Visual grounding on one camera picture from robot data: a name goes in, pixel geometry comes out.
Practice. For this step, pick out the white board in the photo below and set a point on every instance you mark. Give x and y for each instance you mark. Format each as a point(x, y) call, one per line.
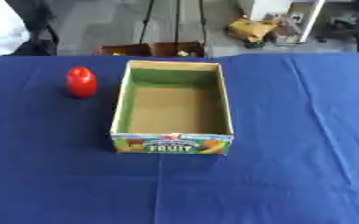
point(311, 20)

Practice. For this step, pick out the brown cardboard box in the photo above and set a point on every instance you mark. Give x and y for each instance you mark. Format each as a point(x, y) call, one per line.
point(159, 49)

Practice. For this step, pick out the yellow bag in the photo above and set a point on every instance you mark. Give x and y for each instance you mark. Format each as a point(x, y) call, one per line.
point(251, 29)

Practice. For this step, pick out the open cardboard box green inside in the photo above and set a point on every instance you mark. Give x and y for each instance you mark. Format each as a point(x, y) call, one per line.
point(175, 110)

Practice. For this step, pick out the red toy pepper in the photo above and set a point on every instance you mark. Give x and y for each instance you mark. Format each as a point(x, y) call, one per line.
point(81, 82)

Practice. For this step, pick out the black chair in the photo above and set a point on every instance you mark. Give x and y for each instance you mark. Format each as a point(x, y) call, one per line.
point(40, 29)

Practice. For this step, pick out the person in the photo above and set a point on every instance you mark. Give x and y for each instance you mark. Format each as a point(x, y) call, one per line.
point(1, 30)

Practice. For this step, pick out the black tripod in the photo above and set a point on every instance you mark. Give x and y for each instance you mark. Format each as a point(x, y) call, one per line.
point(177, 20)

